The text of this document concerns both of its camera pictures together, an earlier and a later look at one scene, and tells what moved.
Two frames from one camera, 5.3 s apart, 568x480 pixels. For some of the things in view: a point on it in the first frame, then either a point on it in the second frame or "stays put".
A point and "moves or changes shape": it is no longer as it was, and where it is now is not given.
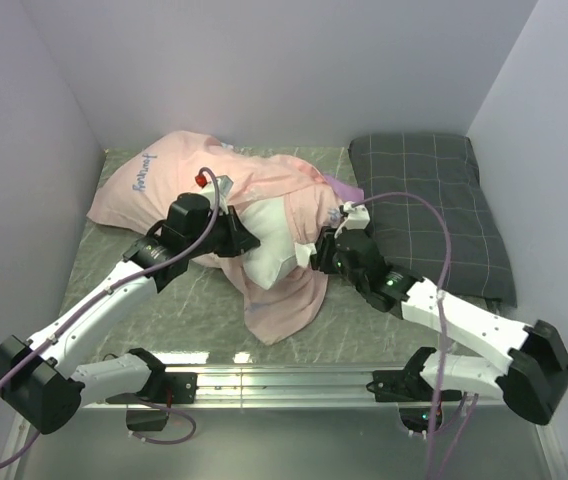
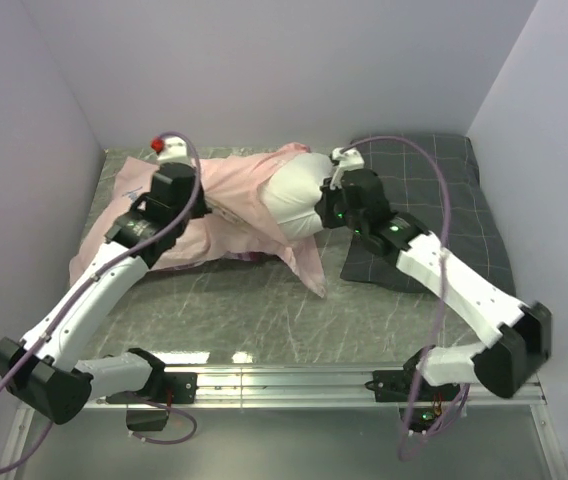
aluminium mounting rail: [283, 389] stays put
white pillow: [267, 220] → [292, 191]
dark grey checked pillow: [428, 214] stays put
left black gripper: [240, 238] → [201, 206]
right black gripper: [325, 245] → [326, 205]
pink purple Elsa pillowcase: [136, 194] moves or changes shape
